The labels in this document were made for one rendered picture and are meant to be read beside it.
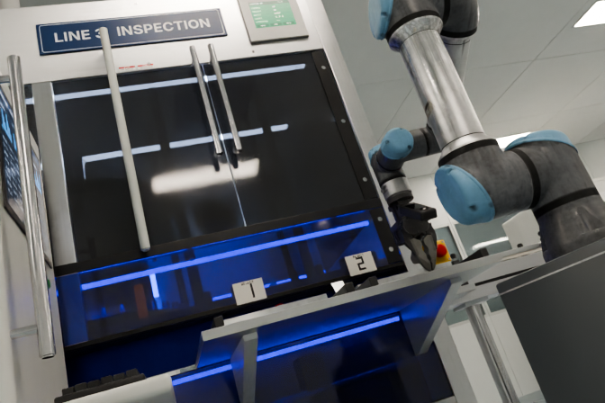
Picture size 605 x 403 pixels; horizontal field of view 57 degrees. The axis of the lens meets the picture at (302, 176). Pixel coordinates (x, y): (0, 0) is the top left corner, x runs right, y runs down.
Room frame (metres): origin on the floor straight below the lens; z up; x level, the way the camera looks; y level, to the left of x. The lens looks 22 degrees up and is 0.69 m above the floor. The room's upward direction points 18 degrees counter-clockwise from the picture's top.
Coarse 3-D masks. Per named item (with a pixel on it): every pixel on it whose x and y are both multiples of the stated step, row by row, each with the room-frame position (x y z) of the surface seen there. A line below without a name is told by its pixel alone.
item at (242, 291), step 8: (256, 280) 1.53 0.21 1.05; (240, 288) 1.52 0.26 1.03; (248, 288) 1.52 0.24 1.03; (256, 288) 1.53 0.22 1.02; (264, 288) 1.54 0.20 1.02; (240, 296) 1.51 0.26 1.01; (248, 296) 1.52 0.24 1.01; (256, 296) 1.53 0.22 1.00; (264, 296) 1.53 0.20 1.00; (240, 304) 1.51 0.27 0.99
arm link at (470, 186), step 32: (384, 0) 0.91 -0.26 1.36; (416, 0) 0.92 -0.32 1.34; (448, 0) 0.95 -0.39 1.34; (384, 32) 0.96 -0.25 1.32; (416, 32) 0.94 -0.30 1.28; (416, 64) 0.95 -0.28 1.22; (448, 64) 0.95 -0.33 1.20; (448, 96) 0.94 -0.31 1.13; (448, 128) 0.95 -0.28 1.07; (480, 128) 0.96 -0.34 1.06; (448, 160) 0.95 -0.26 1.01; (480, 160) 0.93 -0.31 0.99; (512, 160) 0.95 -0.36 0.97; (448, 192) 0.97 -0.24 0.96; (480, 192) 0.93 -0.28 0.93; (512, 192) 0.95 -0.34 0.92
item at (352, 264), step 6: (366, 252) 1.64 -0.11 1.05; (348, 258) 1.62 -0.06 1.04; (354, 258) 1.63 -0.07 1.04; (366, 258) 1.64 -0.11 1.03; (372, 258) 1.64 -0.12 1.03; (348, 264) 1.62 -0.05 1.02; (354, 264) 1.62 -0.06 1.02; (360, 264) 1.63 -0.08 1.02; (366, 264) 1.64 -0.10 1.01; (372, 264) 1.64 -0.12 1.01; (348, 270) 1.62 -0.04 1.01; (354, 270) 1.62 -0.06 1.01; (366, 270) 1.63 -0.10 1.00; (372, 270) 1.64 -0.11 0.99
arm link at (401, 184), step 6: (390, 180) 1.39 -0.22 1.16; (396, 180) 1.39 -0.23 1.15; (402, 180) 1.39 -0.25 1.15; (384, 186) 1.40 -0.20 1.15; (390, 186) 1.39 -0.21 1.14; (396, 186) 1.39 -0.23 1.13; (402, 186) 1.39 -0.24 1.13; (408, 186) 1.40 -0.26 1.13; (384, 192) 1.41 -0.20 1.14; (390, 192) 1.39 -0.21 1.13; (396, 192) 1.39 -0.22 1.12; (402, 192) 1.39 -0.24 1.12; (384, 198) 1.42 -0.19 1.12
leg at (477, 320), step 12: (480, 300) 1.88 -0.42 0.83; (468, 312) 1.90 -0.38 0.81; (480, 312) 1.90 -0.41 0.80; (480, 324) 1.89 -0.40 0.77; (480, 336) 1.90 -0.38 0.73; (492, 348) 1.89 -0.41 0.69; (492, 360) 1.89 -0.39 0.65; (492, 372) 1.90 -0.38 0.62; (504, 372) 1.89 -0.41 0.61; (504, 384) 1.89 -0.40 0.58; (504, 396) 1.90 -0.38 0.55; (516, 396) 1.90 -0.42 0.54
